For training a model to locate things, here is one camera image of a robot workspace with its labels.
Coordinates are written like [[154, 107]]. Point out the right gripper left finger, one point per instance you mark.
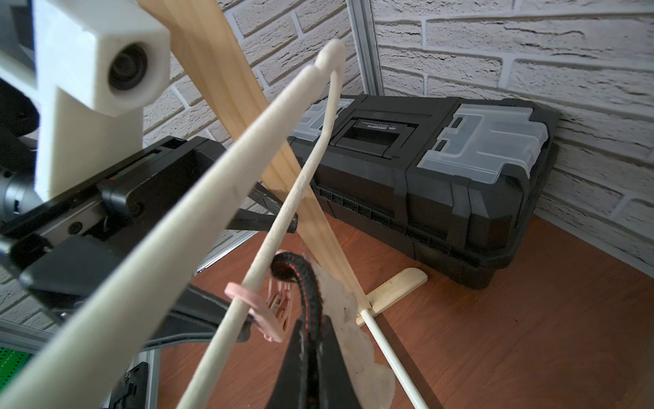
[[291, 388]]

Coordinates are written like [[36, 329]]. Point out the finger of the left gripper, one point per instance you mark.
[[194, 318], [260, 216]]

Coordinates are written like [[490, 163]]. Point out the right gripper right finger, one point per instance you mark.
[[330, 382]]

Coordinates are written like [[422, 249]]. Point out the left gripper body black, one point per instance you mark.
[[68, 246]]

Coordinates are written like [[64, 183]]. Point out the cream glove dark cuff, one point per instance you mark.
[[373, 383]]

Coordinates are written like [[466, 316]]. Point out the white clip hanger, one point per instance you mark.
[[87, 356]]

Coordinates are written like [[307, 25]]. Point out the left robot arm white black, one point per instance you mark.
[[18, 161]]

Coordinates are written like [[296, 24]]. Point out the black plastic toolbox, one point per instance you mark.
[[450, 182]]

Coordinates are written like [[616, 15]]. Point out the wooden drying rack frame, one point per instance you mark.
[[204, 43]]

